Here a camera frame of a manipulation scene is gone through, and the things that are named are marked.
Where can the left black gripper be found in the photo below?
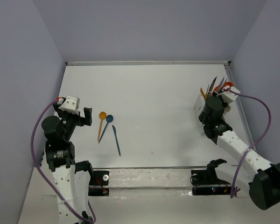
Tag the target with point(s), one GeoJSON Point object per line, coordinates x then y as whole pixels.
{"type": "Point", "coordinates": [81, 120]}

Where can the patterned-handle metal knife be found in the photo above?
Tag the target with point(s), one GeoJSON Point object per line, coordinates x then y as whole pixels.
{"type": "Point", "coordinates": [211, 86]}

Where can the pink-handle metal knife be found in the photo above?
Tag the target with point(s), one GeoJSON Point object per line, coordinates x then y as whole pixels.
{"type": "Point", "coordinates": [220, 85]}

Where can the orange-red plastic spoon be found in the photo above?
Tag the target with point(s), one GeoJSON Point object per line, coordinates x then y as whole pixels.
{"type": "Point", "coordinates": [228, 84]}

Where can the beige plastic spoon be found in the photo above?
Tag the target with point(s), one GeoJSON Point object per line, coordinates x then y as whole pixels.
{"type": "Point", "coordinates": [227, 109]}

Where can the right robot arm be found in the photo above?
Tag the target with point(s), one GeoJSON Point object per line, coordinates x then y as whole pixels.
{"type": "Point", "coordinates": [255, 175]}

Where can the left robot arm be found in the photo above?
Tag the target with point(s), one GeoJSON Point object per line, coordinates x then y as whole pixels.
{"type": "Point", "coordinates": [70, 178]}

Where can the yellow-orange plastic spoon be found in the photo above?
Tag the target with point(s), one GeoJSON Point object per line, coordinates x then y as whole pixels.
{"type": "Point", "coordinates": [102, 117]}

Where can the blue plastic spoon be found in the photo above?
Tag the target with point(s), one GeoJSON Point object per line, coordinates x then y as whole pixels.
{"type": "Point", "coordinates": [109, 119]}

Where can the teal plastic knife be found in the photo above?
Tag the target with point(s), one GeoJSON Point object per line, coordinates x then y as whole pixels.
{"type": "Point", "coordinates": [116, 139]}

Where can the white two-compartment utensil holder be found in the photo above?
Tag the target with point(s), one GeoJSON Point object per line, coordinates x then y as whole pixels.
{"type": "Point", "coordinates": [198, 108]}

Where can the orange knife in holder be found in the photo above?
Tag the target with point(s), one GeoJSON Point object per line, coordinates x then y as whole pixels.
{"type": "Point", "coordinates": [202, 93]}

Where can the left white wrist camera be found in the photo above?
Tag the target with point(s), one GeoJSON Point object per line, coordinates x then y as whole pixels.
{"type": "Point", "coordinates": [69, 104]}

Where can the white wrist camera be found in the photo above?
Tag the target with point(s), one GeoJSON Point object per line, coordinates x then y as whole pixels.
{"type": "Point", "coordinates": [69, 104]}
{"type": "Point", "coordinates": [229, 94]}

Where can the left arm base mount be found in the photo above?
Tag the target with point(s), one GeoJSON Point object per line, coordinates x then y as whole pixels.
{"type": "Point", "coordinates": [99, 183]}

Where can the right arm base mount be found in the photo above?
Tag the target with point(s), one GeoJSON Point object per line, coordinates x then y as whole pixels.
{"type": "Point", "coordinates": [205, 181]}

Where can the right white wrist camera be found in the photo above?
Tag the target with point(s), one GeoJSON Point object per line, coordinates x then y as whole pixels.
{"type": "Point", "coordinates": [229, 94]}

